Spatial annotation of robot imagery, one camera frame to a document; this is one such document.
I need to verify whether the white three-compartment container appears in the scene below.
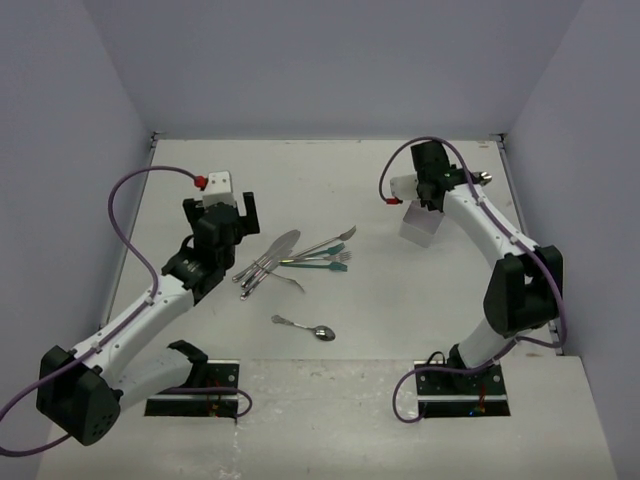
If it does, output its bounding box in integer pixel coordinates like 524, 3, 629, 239
399, 201, 444, 248

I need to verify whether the large silver fork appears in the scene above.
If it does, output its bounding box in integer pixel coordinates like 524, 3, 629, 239
295, 225, 357, 257

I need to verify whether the ornate silver teaspoon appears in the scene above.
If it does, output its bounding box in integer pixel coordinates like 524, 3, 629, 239
271, 315, 336, 342

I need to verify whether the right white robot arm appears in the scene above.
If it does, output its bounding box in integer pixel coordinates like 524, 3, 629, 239
411, 137, 567, 393

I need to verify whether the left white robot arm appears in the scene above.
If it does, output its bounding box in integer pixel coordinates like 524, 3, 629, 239
36, 192, 260, 446

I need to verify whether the silver knife bundle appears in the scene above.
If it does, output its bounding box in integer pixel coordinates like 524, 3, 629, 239
232, 229, 301, 301

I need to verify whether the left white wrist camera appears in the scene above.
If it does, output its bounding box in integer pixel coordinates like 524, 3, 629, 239
202, 171, 237, 208

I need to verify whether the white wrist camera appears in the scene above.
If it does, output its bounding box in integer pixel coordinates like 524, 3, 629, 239
389, 174, 419, 202
202, 171, 237, 208

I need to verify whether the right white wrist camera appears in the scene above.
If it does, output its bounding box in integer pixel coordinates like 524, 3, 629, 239
389, 174, 419, 202

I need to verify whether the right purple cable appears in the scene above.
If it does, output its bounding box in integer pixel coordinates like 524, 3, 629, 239
377, 135, 567, 425

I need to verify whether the purple cable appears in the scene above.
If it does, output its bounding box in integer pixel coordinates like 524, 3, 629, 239
0, 167, 254, 456
377, 135, 567, 425

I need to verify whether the silver fork curved handle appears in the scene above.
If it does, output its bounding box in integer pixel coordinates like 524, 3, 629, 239
271, 272, 306, 294

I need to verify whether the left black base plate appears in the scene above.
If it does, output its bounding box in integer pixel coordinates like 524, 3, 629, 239
144, 360, 240, 419

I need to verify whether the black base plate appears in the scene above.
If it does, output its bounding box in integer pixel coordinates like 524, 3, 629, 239
144, 360, 240, 419
414, 365, 511, 419

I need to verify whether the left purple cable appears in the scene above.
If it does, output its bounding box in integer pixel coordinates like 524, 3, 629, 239
0, 167, 254, 456

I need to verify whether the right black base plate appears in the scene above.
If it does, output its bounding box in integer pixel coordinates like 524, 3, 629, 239
414, 365, 511, 419

